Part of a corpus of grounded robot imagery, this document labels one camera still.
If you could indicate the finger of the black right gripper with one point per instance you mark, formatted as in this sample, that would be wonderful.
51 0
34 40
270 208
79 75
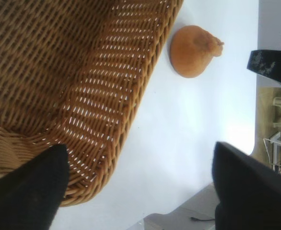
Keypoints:
274 64

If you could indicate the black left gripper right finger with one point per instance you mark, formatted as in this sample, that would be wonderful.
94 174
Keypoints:
253 196

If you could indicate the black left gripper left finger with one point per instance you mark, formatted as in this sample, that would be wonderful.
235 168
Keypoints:
27 196

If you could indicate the woven wicker basket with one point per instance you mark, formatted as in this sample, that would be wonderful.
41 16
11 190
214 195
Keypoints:
59 72

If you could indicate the orange fruit with stem bump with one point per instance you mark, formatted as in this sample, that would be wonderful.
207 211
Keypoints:
190 55

